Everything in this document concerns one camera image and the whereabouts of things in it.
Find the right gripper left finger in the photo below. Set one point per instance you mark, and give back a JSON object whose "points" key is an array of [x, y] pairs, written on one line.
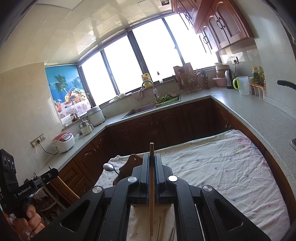
{"points": [[101, 213]]}

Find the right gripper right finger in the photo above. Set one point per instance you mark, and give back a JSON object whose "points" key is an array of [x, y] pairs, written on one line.
{"points": [[202, 213]]}

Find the wooden utensil holder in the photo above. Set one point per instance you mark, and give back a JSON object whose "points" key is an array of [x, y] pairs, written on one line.
{"points": [[129, 169]]}

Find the wooden chopstick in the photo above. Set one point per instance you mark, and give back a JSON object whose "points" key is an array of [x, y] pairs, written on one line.
{"points": [[165, 225], [151, 190], [158, 229]]}

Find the kitchen sink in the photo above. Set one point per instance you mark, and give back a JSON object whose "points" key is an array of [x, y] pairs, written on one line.
{"points": [[152, 105]]}

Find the steel kitchen faucet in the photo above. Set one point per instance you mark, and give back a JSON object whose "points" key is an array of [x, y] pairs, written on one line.
{"points": [[150, 86]]}

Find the person's left hand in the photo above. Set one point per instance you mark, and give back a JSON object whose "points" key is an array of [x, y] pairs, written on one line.
{"points": [[27, 228]]}

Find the steel spoon in holder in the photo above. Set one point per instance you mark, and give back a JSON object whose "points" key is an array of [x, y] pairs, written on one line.
{"points": [[109, 168]]}

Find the floral white tablecloth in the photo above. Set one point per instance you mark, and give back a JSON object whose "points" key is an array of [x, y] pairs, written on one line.
{"points": [[231, 164]]}

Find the red white rice cooker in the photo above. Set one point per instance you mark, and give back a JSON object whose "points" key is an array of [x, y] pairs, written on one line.
{"points": [[63, 142]]}

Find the white electric pot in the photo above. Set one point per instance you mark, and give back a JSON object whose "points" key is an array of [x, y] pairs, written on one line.
{"points": [[85, 127]]}

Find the lower wooden base cabinets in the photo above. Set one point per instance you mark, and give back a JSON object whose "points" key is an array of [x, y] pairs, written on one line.
{"points": [[165, 128]]}

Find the large white rice cooker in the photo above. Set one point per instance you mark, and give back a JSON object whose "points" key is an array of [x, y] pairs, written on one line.
{"points": [[96, 116]]}

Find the tropical fruit poster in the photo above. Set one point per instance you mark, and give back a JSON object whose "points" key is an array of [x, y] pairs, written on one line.
{"points": [[67, 91]]}

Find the dish drying rack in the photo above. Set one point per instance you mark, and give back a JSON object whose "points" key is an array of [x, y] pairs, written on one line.
{"points": [[186, 78]]}

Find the pink plastic basin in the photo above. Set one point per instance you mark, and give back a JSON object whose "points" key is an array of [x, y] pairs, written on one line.
{"points": [[221, 82]]}

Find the steel electric kettle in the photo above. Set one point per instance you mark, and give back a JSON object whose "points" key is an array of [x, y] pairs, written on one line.
{"points": [[229, 79]]}

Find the wall power outlet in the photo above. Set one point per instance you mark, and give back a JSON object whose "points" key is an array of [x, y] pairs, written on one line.
{"points": [[37, 140]]}

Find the white jug green handle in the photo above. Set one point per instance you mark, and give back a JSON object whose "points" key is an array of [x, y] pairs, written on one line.
{"points": [[242, 85]]}

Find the black pan handle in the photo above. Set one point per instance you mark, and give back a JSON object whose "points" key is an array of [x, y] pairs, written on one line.
{"points": [[287, 84]]}

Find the upper wooden wall cabinets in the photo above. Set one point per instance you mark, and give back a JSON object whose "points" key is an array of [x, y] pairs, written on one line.
{"points": [[218, 23]]}

